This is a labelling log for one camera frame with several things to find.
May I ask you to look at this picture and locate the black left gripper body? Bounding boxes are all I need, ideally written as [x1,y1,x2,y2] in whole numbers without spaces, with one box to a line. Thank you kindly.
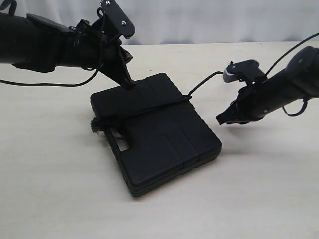
[74,18,132,77]

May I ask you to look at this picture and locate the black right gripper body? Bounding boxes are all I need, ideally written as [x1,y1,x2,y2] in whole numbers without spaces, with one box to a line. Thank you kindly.
[234,84,267,122]

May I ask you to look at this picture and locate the black braided rope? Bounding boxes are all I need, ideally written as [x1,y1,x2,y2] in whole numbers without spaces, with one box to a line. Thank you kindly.
[89,71,224,135]

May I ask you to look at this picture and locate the black plastic carry case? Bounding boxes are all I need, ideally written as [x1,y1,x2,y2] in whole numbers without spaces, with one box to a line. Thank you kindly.
[90,73,222,197]

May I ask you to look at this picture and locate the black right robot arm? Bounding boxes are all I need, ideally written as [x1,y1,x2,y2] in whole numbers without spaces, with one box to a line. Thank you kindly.
[216,46,319,125]

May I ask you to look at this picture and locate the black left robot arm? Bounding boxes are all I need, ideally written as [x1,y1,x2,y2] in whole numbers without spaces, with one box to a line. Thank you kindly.
[0,7,135,89]

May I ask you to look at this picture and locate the white backdrop curtain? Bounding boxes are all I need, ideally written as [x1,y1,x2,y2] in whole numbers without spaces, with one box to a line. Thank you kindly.
[0,0,319,48]

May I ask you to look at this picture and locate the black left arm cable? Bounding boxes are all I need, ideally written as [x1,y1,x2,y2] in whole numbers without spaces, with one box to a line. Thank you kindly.
[0,7,108,88]

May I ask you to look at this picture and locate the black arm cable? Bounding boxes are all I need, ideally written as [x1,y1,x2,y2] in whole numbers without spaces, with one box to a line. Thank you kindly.
[264,31,319,117]
[0,7,108,88]

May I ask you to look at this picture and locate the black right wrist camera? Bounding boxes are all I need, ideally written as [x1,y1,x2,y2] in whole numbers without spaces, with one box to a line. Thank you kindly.
[223,59,266,85]

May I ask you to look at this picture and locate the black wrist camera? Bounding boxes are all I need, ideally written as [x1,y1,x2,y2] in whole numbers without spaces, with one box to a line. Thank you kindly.
[223,59,266,85]
[100,0,135,41]

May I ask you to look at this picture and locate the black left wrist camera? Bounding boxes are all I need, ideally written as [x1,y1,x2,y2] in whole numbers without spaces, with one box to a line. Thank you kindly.
[100,0,135,41]

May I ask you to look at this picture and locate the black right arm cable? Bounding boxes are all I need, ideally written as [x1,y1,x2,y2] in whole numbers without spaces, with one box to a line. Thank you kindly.
[264,31,319,117]

